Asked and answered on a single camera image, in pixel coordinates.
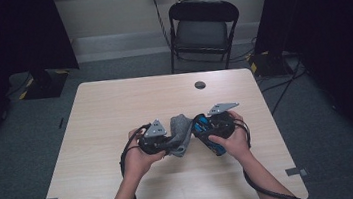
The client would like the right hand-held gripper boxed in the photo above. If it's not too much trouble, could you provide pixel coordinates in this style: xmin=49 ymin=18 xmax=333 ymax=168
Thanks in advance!
xmin=206 ymin=100 xmax=244 ymax=141

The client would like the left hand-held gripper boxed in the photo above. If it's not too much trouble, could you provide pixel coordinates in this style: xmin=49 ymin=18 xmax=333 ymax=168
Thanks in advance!
xmin=136 ymin=118 xmax=173 ymax=157

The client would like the blue toy car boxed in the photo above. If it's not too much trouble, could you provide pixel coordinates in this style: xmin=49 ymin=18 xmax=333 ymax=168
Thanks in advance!
xmin=189 ymin=110 xmax=229 ymax=160

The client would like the grey towel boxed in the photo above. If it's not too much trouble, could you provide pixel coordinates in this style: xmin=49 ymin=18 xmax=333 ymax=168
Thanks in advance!
xmin=164 ymin=112 xmax=198 ymax=159

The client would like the person's right hand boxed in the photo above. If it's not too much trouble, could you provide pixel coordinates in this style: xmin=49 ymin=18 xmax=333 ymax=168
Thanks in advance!
xmin=205 ymin=109 xmax=254 ymax=166

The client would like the person's left hand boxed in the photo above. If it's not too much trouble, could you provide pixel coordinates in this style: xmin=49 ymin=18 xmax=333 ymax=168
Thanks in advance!
xmin=119 ymin=124 xmax=169 ymax=184

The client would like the round table grommet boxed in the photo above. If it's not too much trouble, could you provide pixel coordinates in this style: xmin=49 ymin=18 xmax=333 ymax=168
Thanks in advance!
xmin=194 ymin=80 xmax=208 ymax=91

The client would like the black floor box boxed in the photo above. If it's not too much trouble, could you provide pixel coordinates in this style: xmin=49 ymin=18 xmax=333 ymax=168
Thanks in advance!
xmin=247 ymin=47 xmax=294 ymax=80

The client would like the black folding chair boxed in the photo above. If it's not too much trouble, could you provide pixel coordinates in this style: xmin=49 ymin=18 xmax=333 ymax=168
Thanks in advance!
xmin=163 ymin=0 xmax=246 ymax=77

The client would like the black stand base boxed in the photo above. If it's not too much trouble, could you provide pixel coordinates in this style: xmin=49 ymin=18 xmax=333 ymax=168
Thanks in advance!
xmin=19 ymin=66 xmax=72 ymax=102

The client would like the dark curtain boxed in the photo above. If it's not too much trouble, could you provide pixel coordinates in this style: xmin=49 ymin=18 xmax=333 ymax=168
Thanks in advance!
xmin=0 ymin=0 xmax=90 ymax=168
xmin=248 ymin=0 xmax=353 ymax=181

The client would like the black floor cable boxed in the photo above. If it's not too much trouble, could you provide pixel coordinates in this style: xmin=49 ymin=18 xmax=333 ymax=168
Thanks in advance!
xmin=265 ymin=59 xmax=309 ymax=117
xmin=257 ymin=69 xmax=309 ymax=94

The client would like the right hand-held gripper cable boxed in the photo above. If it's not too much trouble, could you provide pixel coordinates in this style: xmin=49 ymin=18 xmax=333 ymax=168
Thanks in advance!
xmin=231 ymin=109 xmax=313 ymax=199

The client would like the black socket cable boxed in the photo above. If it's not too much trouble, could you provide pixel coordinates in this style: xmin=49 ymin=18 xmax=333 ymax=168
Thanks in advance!
xmin=151 ymin=0 xmax=173 ymax=50

